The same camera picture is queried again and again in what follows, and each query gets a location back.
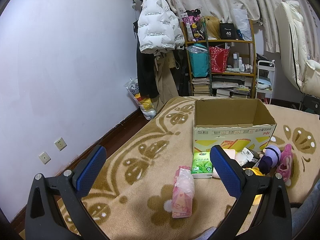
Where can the stack of books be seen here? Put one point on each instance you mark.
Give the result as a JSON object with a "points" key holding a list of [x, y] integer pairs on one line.
{"points": [[201, 86]]}

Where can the wooden bookshelf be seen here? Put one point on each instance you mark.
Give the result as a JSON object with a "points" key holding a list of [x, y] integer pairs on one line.
{"points": [[239, 79]]}

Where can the beige trench coat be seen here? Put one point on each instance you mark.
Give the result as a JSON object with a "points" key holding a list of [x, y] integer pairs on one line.
{"points": [[164, 80]]}

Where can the lower wall socket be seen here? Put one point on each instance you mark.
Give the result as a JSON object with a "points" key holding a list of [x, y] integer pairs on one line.
{"points": [[44, 157]]}

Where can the purple haired plush doll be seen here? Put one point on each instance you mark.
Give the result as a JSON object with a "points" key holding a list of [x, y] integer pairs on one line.
{"points": [[270, 159]]}

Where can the blonde wig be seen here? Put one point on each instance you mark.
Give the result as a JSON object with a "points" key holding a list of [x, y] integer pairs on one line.
{"points": [[212, 26]]}

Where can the white fluffy plush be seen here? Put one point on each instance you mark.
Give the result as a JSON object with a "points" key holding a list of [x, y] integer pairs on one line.
{"points": [[242, 159]]}

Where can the black box with 40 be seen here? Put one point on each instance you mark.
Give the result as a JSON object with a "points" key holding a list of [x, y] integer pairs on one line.
{"points": [[227, 31]]}

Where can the red gift bag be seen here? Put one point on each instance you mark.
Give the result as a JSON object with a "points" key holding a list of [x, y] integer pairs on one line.
{"points": [[218, 59]]}

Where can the black coat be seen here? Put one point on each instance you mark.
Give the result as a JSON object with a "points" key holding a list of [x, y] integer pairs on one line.
{"points": [[146, 75]]}

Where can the floral curtain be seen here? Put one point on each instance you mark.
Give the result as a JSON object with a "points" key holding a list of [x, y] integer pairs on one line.
{"points": [[259, 11]]}

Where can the cream recliner chair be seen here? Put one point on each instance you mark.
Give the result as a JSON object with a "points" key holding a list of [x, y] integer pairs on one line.
{"points": [[301, 71]]}

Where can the cardboard box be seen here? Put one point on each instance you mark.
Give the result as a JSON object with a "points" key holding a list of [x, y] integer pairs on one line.
{"points": [[232, 124]]}

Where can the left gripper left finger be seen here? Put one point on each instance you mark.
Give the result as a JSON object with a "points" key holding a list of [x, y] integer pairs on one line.
{"points": [[43, 219]]}

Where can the teal gift bag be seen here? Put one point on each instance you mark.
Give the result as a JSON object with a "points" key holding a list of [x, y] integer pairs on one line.
{"points": [[198, 55]]}

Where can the pink plush toy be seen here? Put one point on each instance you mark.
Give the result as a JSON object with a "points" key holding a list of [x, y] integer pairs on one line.
{"points": [[285, 165]]}

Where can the wall socket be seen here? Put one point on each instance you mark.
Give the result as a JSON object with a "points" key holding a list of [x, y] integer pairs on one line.
{"points": [[44, 157], [60, 144]]}

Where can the upper wall socket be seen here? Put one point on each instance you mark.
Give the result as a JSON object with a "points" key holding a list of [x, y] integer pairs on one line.
{"points": [[60, 144]]}

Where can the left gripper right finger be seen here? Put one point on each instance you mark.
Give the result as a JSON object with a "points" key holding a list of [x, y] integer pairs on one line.
{"points": [[272, 219]]}

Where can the yellow plush toy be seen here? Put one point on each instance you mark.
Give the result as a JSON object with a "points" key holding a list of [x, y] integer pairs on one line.
{"points": [[257, 175]]}

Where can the plastic bag of toys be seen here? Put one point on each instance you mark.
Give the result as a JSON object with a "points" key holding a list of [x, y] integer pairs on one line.
{"points": [[144, 102]]}

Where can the black Face tissue pack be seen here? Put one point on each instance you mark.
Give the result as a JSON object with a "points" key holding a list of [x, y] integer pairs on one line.
{"points": [[251, 156]]}

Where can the green tissue pack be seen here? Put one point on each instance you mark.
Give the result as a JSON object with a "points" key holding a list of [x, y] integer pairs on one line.
{"points": [[201, 165]]}

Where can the white puffer jacket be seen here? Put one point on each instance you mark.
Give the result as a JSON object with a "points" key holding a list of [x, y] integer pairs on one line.
{"points": [[158, 28]]}

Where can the white rolling cart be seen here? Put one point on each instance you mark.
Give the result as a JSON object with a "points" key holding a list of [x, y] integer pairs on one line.
{"points": [[265, 80]]}

